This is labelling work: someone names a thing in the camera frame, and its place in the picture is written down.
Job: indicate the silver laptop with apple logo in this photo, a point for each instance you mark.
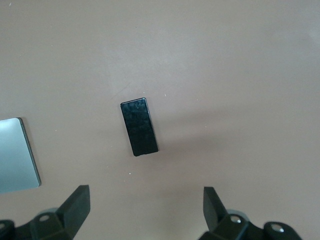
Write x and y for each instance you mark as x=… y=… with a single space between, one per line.
x=15 y=155

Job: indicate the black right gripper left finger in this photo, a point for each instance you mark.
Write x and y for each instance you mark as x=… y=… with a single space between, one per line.
x=75 y=212

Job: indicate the black smartphone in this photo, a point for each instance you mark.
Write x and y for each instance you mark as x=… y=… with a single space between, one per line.
x=139 y=127

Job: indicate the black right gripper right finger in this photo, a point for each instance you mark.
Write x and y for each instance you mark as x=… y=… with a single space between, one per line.
x=212 y=212

